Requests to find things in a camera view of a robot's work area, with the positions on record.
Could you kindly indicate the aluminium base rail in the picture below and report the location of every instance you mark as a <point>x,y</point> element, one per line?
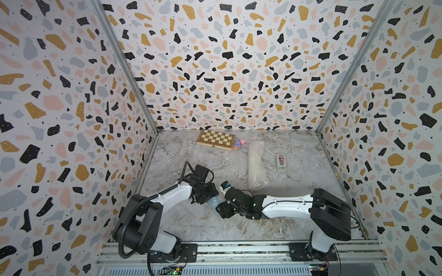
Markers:
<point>249,258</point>

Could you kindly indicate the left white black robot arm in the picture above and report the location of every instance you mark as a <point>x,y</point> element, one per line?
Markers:
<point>138,228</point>

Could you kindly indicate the purple orange small toy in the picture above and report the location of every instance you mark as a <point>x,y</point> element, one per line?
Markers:
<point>237,144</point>

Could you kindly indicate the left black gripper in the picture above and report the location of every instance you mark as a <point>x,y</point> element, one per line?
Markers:
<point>213,191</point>

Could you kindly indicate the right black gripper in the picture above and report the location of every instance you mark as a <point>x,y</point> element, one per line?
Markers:
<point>223,208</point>

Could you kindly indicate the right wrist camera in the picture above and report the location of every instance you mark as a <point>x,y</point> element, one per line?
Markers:
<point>224,187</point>

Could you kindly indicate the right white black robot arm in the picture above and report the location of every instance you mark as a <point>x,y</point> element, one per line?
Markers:
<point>331,215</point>

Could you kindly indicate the clear tape dispenser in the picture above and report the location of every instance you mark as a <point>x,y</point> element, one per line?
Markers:
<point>280,163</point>

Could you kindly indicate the small blue ribbed vase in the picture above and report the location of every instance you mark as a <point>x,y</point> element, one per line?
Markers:
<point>214,202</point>

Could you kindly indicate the wooden chessboard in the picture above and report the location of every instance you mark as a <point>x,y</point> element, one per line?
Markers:
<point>216,139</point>

